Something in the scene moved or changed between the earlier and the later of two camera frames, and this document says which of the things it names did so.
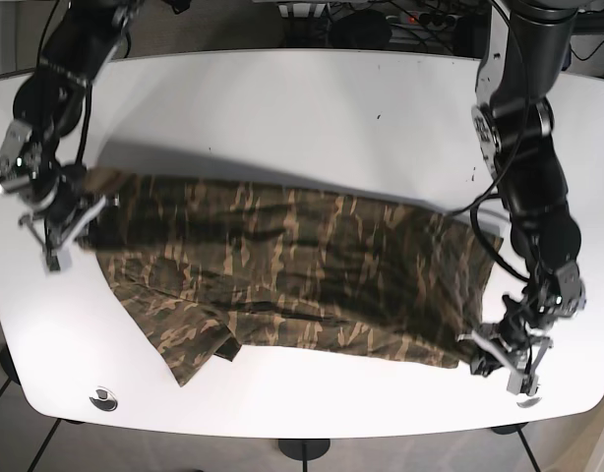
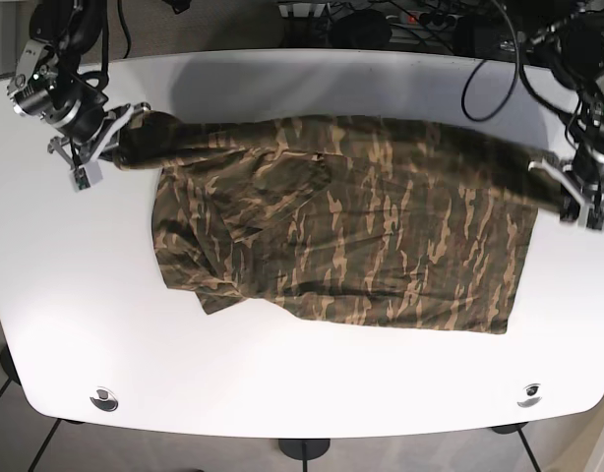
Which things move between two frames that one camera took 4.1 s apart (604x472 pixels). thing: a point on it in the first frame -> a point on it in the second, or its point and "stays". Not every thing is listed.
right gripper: (506, 345) -> (585, 202)
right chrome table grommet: (529, 402) stays
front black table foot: (304, 449) stays
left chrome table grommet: (104, 398) stays
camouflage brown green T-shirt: (201, 267) -> (344, 219)
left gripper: (60, 223) -> (87, 155)
